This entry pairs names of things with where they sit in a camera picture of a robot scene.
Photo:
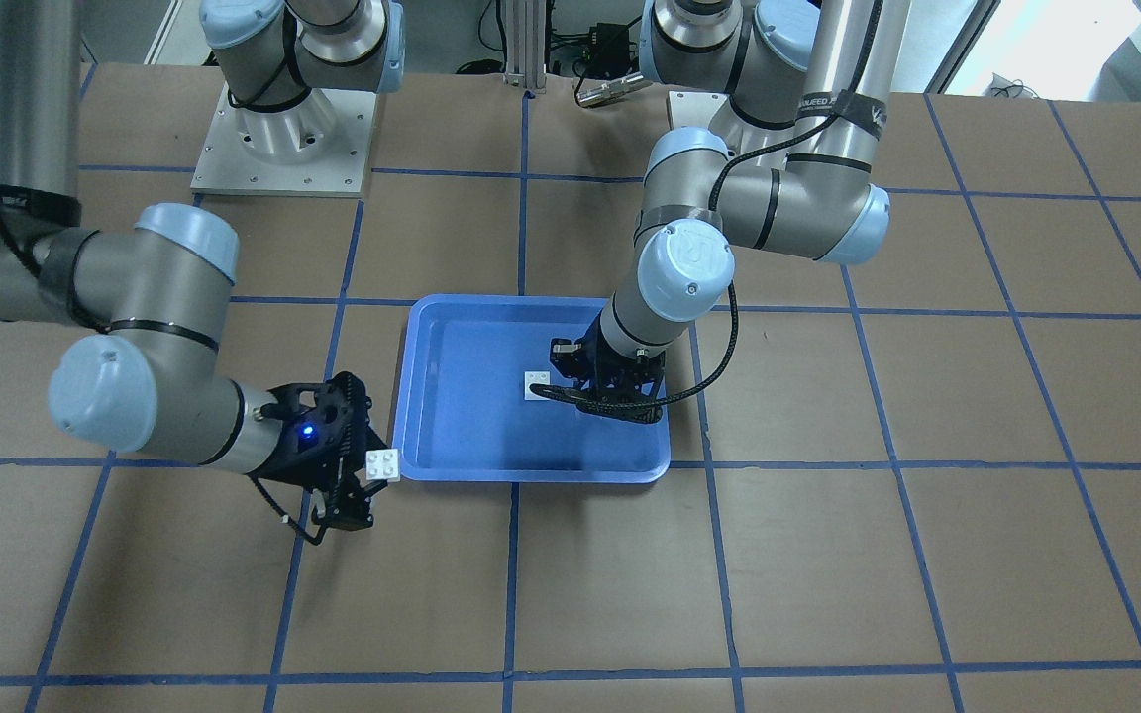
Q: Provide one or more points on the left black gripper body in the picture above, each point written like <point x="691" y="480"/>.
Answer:
<point x="598" y="359"/>

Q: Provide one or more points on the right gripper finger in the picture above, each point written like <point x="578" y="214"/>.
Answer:
<point x="346" y="507"/>

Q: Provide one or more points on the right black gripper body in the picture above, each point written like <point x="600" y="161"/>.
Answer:
<point x="285" y="465"/>

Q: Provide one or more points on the white block robot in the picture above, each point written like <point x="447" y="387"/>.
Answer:
<point x="382" y="466"/>
<point x="531" y="378"/>

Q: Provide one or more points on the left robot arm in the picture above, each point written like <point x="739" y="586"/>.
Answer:
<point x="772" y="58"/>

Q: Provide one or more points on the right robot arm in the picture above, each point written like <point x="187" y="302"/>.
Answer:
<point x="153" y="303"/>

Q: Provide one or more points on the blue plastic tray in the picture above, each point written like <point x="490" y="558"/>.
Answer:
<point x="465" y="414"/>

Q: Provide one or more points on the aluminium frame post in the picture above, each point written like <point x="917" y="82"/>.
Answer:
<point x="525" y="44"/>

